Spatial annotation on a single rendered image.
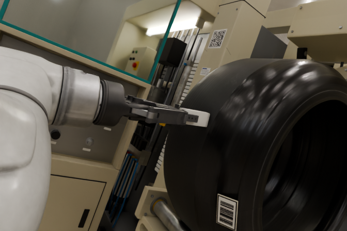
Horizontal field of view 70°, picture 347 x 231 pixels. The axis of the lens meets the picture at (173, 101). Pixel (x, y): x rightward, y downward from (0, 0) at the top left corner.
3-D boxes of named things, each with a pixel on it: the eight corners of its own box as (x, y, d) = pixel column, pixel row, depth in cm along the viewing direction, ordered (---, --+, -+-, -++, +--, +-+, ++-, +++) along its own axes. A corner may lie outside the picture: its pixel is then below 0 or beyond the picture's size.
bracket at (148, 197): (133, 214, 78) (144, 184, 79) (220, 220, 99) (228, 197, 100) (138, 220, 75) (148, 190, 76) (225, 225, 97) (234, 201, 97)
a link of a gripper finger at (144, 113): (120, 99, 41) (131, 104, 37) (148, 103, 44) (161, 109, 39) (117, 113, 41) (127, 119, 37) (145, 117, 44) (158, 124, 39)
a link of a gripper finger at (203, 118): (181, 108, 49) (183, 108, 48) (208, 112, 52) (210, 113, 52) (177, 122, 49) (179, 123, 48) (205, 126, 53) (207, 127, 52)
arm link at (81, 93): (59, 64, 41) (95, 72, 44) (48, 117, 41) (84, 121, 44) (67, 67, 33) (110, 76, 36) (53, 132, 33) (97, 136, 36)
